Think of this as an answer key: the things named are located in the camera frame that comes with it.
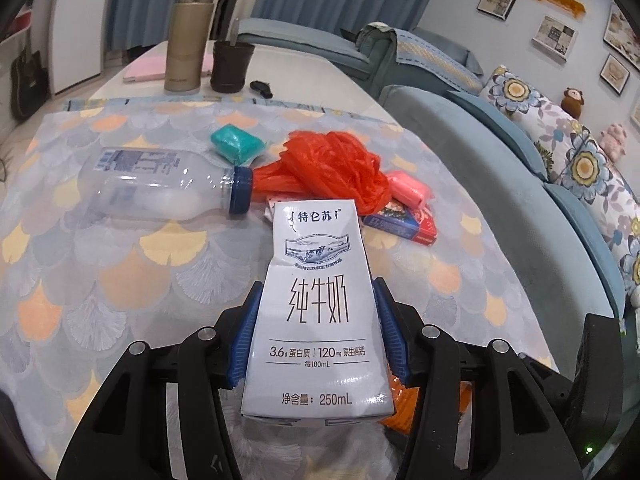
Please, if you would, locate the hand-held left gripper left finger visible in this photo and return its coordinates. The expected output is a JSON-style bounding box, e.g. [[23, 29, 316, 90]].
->
[[60, 282, 266, 480]]

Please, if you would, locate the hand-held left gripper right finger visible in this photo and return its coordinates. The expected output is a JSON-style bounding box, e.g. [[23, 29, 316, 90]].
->
[[370, 277, 586, 480]]

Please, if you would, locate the white milk carton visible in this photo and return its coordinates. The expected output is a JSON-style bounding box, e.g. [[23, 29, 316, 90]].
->
[[240, 199, 396, 423]]

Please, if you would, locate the orange packet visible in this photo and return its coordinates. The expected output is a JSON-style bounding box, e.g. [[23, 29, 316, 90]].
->
[[377, 374, 473, 436]]

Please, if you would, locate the blue red card box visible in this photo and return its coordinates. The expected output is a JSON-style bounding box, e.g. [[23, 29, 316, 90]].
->
[[362, 200, 438, 246]]

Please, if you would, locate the scallop patterned tablecloth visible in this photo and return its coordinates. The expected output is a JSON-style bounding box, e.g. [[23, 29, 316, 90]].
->
[[0, 95, 561, 480]]

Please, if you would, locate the pink bag roll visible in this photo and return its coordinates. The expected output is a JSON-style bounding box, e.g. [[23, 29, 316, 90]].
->
[[385, 170, 431, 208]]

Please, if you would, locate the red plastic bag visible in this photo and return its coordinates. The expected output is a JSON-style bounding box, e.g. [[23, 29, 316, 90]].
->
[[252, 130, 391, 213]]

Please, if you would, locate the blue velvet sofa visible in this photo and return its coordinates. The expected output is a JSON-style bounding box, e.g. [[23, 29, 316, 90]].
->
[[377, 85, 640, 323]]

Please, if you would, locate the clear plastic bottle blue cap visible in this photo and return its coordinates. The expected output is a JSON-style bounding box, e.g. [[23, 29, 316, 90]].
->
[[79, 147, 253, 221]]

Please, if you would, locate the floral cushion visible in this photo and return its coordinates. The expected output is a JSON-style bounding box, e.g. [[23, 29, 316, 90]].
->
[[550, 125, 640, 306], [480, 65, 596, 181]]

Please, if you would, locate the teal bag roll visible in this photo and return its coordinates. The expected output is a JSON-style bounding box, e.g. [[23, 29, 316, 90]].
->
[[210, 122, 266, 165]]

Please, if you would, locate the pink plush toy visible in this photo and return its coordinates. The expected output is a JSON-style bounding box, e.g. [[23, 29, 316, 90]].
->
[[600, 124, 628, 158]]

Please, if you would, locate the woven sofa cover cloth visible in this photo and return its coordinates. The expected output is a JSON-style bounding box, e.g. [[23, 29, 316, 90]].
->
[[390, 27, 483, 91]]

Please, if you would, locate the dark brown cup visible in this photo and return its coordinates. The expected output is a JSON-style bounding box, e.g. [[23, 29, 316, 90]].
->
[[210, 40, 256, 93]]

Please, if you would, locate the brown monkey plush toy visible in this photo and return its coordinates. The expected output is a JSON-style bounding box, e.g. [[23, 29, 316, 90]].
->
[[560, 86, 588, 121]]

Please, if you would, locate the pink notebook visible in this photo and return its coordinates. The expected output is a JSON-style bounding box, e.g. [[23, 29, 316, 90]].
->
[[122, 52, 216, 83]]

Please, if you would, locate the blue armchair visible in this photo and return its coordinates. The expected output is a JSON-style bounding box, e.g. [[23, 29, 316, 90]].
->
[[235, 17, 373, 81]]

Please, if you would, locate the gold thermos flask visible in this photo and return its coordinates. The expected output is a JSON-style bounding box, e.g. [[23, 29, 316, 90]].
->
[[165, 0, 216, 93]]

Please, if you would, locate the white frameless picture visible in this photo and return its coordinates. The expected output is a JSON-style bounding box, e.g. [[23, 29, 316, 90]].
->
[[531, 15, 578, 56]]

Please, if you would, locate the black guitar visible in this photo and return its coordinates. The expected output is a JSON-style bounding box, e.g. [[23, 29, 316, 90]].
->
[[10, 35, 48, 121]]

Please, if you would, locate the orange wall shelf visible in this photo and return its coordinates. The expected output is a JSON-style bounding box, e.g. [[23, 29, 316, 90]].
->
[[531, 0, 586, 21]]

